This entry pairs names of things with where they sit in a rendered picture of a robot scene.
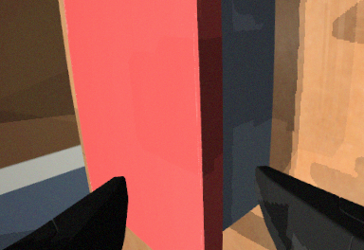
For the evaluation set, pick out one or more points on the red box lid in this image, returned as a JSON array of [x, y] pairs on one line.
[[149, 85]]

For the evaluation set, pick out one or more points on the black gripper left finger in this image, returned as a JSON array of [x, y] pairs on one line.
[[95, 223]]

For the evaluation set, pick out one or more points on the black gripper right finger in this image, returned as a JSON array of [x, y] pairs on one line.
[[304, 217]]

